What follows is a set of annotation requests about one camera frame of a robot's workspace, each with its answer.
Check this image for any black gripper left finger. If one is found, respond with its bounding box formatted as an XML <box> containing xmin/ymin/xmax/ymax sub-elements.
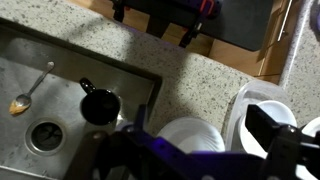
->
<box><xmin>63</xmin><ymin>104</ymin><xmax>201</xmax><ymax>180</ymax></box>

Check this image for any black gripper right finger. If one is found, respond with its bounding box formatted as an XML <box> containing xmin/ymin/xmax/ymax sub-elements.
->
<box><xmin>245</xmin><ymin>104</ymin><xmax>320</xmax><ymax>180</ymax></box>

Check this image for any white ribbed bowl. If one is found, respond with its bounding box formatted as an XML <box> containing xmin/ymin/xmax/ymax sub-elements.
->
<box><xmin>156</xmin><ymin>116</ymin><xmax>227</xmax><ymax>155</ymax></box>

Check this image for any black mug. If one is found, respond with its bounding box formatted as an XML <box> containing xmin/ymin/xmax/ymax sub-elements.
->
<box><xmin>78</xmin><ymin>77</ymin><xmax>122</xmax><ymax>127</ymax></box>

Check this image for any round sink drain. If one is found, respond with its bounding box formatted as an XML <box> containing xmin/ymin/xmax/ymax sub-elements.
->
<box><xmin>24</xmin><ymin>117</ymin><xmax>70</xmax><ymax>157</ymax></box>

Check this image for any clear plastic container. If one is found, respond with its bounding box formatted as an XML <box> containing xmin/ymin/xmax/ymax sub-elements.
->
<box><xmin>223</xmin><ymin>79</ymin><xmax>303</xmax><ymax>158</ymax></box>

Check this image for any stainless steel sink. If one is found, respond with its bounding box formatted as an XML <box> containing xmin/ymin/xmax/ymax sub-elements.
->
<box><xmin>0</xmin><ymin>18</ymin><xmax>163</xmax><ymax>180</ymax></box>

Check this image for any metal spoon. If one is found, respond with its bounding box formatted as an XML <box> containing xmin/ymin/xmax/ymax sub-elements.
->
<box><xmin>8</xmin><ymin>61</ymin><xmax>56</xmax><ymax>117</ymax></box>

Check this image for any wooden lower cabinet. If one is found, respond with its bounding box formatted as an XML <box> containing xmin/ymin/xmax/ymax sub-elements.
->
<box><xmin>66</xmin><ymin>0</ymin><xmax>292</xmax><ymax>85</ymax></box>

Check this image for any black robot cart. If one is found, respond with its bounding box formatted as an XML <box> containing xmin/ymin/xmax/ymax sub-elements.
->
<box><xmin>111</xmin><ymin>0</ymin><xmax>275</xmax><ymax>53</ymax></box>

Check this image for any red black clamp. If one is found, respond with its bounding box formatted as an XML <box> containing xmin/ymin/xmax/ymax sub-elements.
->
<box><xmin>178</xmin><ymin>0</ymin><xmax>217</xmax><ymax>48</ymax></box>
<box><xmin>111</xmin><ymin>0</ymin><xmax>127</xmax><ymax>23</ymax></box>

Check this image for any metal cabinet handle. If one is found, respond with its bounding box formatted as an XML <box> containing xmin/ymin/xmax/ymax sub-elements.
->
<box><xmin>277</xmin><ymin>0</ymin><xmax>294</xmax><ymax>43</ymax></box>

